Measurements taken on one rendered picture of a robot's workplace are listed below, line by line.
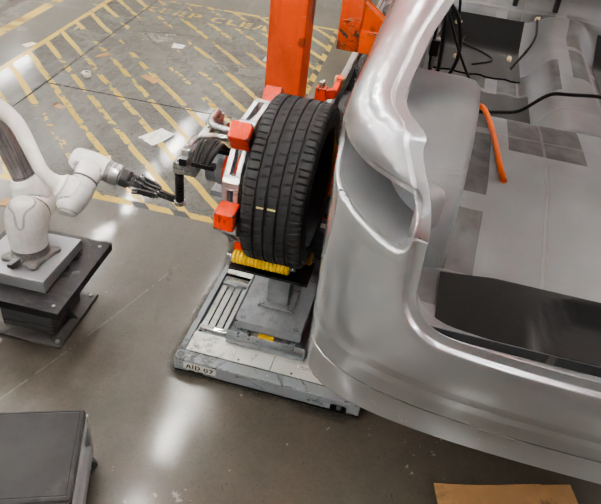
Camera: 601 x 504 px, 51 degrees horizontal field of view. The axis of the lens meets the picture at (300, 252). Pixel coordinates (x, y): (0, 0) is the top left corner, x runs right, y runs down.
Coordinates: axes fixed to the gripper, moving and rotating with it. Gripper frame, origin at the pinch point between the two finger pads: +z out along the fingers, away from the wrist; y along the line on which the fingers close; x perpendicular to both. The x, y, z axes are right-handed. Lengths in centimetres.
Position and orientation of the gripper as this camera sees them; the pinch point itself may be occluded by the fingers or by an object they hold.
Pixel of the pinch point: (167, 195)
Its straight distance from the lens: 269.3
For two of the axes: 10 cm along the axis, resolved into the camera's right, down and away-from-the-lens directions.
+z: 9.2, 3.9, 1.1
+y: 1.6, -6.0, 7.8
